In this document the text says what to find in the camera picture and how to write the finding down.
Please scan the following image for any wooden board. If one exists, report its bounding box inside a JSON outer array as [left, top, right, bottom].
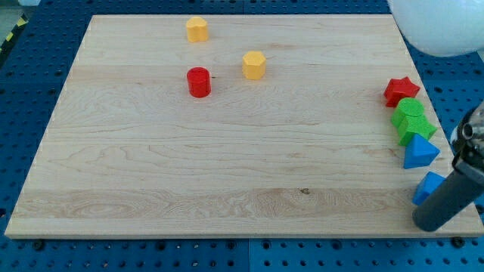
[[4, 14, 484, 240]]

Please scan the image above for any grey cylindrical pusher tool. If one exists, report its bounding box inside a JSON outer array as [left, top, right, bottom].
[[412, 104, 483, 232]]

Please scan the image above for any red cylinder block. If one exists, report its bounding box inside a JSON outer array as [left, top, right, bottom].
[[187, 66, 211, 98]]

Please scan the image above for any green cylinder block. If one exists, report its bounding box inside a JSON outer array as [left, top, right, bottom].
[[390, 97, 424, 128]]

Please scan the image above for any blue cube block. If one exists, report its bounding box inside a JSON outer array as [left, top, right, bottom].
[[412, 172, 445, 206]]

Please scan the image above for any yellow heart block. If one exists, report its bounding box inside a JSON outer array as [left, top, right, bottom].
[[185, 16, 209, 42]]

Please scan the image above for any green star block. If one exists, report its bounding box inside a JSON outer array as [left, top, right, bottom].
[[397, 115, 437, 147]]

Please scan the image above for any red star block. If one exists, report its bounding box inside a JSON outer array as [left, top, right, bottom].
[[383, 76, 420, 107]]

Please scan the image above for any yellow hexagon block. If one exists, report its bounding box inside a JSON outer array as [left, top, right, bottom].
[[242, 51, 266, 80]]

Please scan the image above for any blue triangle block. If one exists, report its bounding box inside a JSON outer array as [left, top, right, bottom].
[[403, 134, 440, 169]]

